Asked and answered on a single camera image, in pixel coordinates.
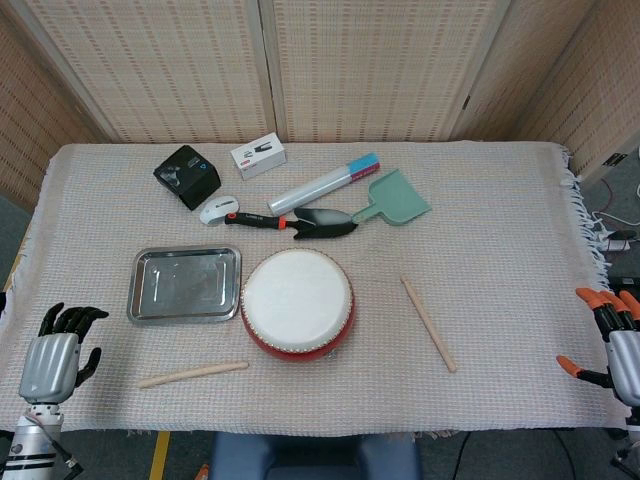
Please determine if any white power strip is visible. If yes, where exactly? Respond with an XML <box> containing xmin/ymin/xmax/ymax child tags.
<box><xmin>597</xmin><ymin>229</ymin><xmax>634</xmax><ymax>254</ymax></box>

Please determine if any bamboo folding screen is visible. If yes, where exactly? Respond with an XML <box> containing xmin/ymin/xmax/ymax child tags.
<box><xmin>0</xmin><ymin>0</ymin><xmax>640</xmax><ymax>211</ymax></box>

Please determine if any clear tube coloured cap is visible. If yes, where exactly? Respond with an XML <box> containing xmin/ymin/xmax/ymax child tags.
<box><xmin>267</xmin><ymin>152</ymin><xmax>383</xmax><ymax>217</ymax></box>

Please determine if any green plastic dustpan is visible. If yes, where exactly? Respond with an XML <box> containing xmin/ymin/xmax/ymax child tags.
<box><xmin>351</xmin><ymin>169</ymin><xmax>433</xmax><ymax>229</ymax></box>

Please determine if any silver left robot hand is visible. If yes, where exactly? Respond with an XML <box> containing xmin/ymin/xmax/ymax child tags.
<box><xmin>18</xmin><ymin>302</ymin><xmax>110</xmax><ymax>404</ymax></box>

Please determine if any black garden trowel orange collar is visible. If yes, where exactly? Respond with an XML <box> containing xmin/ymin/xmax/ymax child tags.
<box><xmin>224</xmin><ymin>207</ymin><xmax>360</xmax><ymax>242</ymax></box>

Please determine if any white cardboard box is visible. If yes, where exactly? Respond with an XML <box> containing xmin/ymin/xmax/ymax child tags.
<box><xmin>229</xmin><ymin>131</ymin><xmax>288</xmax><ymax>182</ymax></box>

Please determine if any wooden drumstick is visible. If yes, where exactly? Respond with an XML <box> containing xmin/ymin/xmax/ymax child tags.
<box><xmin>138</xmin><ymin>360</ymin><xmax>250</xmax><ymax>390</ymax></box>
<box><xmin>399</xmin><ymin>275</ymin><xmax>458</xmax><ymax>374</ymax></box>

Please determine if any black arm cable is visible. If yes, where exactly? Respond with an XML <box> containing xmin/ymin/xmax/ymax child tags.
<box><xmin>48</xmin><ymin>432</ymin><xmax>84</xmax><ymax>472</ymax></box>

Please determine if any beige woven tablecloth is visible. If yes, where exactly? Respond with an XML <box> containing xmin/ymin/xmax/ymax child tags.
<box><xmin>0</xmin><ymin>141</ymin><xmax>626</xmax><ymax>435</ymax></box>

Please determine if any black cardboard box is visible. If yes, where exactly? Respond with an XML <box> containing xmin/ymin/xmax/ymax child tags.
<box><xmin>152</xmin><ymin>144</ymin><xmax>222</xmax><ymax>211</ymax></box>

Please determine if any red drum with white skin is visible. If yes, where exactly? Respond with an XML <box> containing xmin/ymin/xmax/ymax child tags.
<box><xmin>240</xmin><ymin>248</ymin><xmax>357</xmax><ymax>365</ymax></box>

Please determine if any white computer mouse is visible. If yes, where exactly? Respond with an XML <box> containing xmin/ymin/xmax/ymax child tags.
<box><xmin>199</xmin><ymin>194</ymin><xmax>241</xmax><ymax>227</ymax></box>

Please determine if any silver orange-tipped right robot hand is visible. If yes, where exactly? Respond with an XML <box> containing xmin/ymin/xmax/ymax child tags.
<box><xmin>556</xmin><ymin>287</ymin><xmax>640</xmax><ymax>409</ymax></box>

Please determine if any blue padded seat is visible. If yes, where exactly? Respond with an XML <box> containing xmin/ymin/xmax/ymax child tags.
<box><xmin>208</xmin><ymin>430</ymin><xmax>422</xmax><ymax>480</ymax></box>

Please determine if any stainless steel tray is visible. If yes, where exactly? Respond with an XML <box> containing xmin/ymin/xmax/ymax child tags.
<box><xmin>126</xmin><ymin>244</ymin><xmax>243</xmax><ymax>328</ymax></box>

